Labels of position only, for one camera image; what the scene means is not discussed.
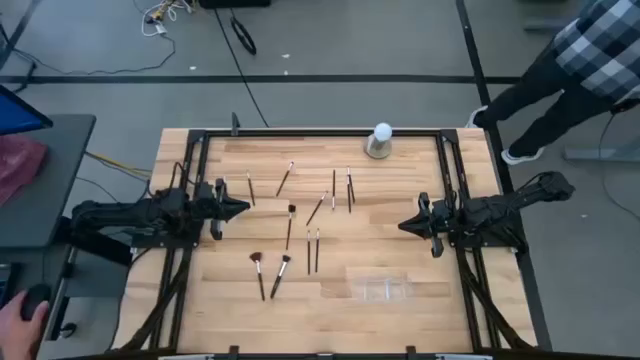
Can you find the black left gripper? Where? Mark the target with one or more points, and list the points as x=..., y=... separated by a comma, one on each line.
x=216, y=227

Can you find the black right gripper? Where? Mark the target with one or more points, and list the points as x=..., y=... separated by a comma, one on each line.
x=435, y=220

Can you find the dark-headed slim makeup brush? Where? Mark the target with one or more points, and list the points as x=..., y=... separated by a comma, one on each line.
x=289, y=227

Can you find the brown fan makeup brush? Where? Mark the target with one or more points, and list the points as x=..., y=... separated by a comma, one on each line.
x=259, y=277

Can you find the fluffy silver-ferrule makeup brush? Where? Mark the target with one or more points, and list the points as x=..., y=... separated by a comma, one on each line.
x=279, y=279

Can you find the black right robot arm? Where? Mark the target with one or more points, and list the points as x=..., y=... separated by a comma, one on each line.
x=500, y=210

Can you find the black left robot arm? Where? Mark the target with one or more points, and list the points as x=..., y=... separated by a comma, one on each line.
x=125, y=215

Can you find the clear acrylic organizer container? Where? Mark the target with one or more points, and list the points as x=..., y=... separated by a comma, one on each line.
x=385, y=289

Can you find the bulb lamp with wooden base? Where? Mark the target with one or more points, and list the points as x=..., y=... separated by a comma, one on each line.
x=378, y=145

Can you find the black desk beam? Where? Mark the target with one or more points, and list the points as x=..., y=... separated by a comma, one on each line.
x=95, y=245

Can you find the grey side desk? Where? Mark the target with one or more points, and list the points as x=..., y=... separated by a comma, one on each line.
x=55, y=190

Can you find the black box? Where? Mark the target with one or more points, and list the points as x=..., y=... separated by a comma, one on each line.
x=235, y=3

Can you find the black caster wheel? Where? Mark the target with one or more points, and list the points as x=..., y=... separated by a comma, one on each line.
x=67, y=330

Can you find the black computer mouse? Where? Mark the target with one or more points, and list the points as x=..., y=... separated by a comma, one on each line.
x=37, y=295

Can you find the pink cloth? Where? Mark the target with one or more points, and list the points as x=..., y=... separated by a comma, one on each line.
x=17, y=165

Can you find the monitor with blue screen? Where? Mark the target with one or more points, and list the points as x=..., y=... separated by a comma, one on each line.
x=15, y=115

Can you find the person's hand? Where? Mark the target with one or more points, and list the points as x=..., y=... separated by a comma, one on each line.
x=17, y=335

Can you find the person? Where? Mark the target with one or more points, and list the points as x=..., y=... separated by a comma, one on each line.
x=600, y=45

